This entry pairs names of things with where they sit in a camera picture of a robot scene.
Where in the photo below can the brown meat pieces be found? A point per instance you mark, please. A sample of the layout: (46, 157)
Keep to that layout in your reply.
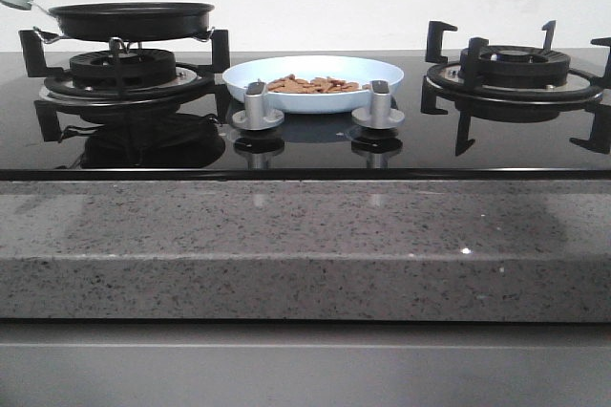
(291, 84)

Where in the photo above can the light blue plate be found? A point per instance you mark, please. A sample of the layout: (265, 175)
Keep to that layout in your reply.
(350, 69)

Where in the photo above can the black frying pan mint handle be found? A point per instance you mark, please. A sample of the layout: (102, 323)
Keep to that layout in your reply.
(132, 21)

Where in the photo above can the silver stove knob near pan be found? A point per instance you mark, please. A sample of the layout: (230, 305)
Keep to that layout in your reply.
(257, 114)

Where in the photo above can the silver stove knob near gripper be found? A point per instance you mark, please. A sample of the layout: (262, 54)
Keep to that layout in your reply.
(378, 115)

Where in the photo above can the black pan support grate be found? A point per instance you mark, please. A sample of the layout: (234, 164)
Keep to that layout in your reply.
(36, 65)

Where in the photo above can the black empty burner grate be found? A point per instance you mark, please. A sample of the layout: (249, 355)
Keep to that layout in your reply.
(477, 58)

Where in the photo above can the black glass gas cooktop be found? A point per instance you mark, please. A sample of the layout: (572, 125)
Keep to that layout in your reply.
(441, 138)

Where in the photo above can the black burner without pan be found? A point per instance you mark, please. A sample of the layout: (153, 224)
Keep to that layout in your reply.
(516, 76)

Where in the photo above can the black burner under pan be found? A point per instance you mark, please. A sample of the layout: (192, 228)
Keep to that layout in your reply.
(139, 76)

